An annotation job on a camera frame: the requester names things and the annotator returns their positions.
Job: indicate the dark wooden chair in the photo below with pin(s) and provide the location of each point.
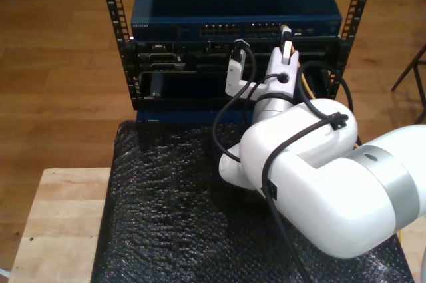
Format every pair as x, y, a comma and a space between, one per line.
409, 68

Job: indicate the black bubble mat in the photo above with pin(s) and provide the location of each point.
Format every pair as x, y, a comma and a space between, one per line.
166, 213

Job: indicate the black perforated rack post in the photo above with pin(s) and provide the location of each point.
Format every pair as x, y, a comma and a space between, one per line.
354, 13
114, 13

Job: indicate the black rack tray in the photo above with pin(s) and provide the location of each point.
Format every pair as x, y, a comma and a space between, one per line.
186, 98

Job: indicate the blue rack base board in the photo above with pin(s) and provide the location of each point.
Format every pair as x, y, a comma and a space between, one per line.
183, 116

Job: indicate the black rack server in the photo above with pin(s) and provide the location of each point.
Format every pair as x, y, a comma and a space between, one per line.
173, 56

